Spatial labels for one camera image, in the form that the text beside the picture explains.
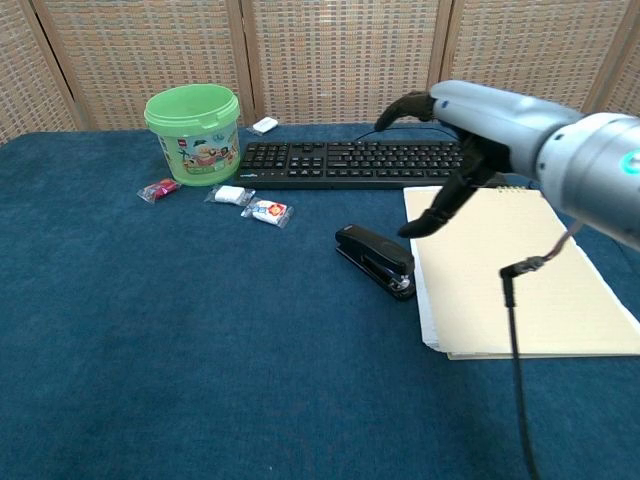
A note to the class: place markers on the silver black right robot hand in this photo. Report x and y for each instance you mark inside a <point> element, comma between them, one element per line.
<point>495,120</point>

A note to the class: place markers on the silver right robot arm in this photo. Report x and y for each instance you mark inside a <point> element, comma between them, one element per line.
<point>595,175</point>

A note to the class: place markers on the plain white wrapped packet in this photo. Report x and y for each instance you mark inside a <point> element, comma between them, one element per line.
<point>229,194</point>

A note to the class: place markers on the green plastic toy bucket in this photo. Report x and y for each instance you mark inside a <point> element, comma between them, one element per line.
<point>197,150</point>

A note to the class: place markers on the black stapler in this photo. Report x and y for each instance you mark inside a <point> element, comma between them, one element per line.
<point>380,252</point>

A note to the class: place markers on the woven wooden folding screen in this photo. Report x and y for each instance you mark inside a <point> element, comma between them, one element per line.
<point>300,60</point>

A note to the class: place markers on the white printed wrapped packet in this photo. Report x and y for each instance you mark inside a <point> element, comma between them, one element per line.
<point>267,212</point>

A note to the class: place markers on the blue table cloth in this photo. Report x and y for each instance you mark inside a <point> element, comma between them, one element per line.
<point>225,350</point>

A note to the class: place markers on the small white box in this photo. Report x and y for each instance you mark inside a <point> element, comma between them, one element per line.
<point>264,124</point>

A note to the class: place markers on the red wrapped candy packet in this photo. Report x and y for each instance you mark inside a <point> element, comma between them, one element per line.
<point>161,189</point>

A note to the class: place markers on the black computer keyboard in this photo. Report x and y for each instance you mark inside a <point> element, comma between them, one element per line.
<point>350,160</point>

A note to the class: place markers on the pale yellow spiral notepad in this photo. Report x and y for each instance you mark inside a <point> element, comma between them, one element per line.
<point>500,310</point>

